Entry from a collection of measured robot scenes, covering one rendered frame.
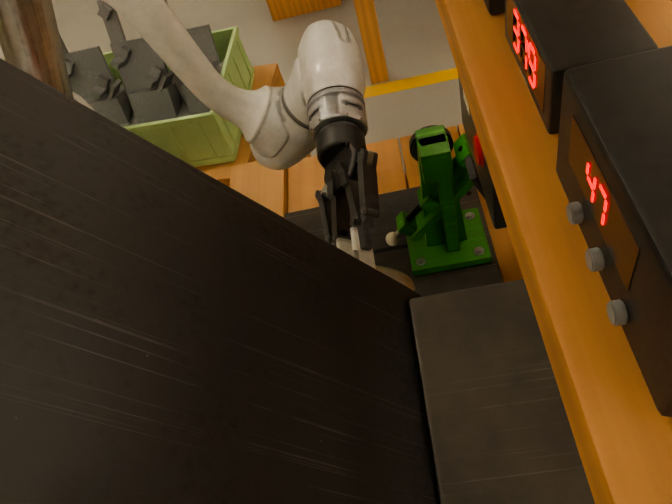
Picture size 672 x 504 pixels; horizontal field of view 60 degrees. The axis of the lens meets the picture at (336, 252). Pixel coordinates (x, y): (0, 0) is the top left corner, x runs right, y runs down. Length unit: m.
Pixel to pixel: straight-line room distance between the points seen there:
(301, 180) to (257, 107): 0.42
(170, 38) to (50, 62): 0.35
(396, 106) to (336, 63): 2.05
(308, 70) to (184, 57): 0.19
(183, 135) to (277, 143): 0.66
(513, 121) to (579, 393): 0.19
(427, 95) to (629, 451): 2.76
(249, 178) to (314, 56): 0.56
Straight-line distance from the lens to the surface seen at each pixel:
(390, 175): 1.34
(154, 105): 1.85
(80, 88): 2.00
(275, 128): 1.00
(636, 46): 0.39
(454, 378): 0.63
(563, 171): 0.36
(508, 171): 0.38
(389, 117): 2.91
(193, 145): 1.66
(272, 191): 1.37
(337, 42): 0.95
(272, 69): 1.97
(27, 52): 1.21
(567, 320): 0.32
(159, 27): 0.93
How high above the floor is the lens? 1.81
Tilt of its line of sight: 50 degrees down
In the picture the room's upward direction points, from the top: 21 degrees counter-clockwise
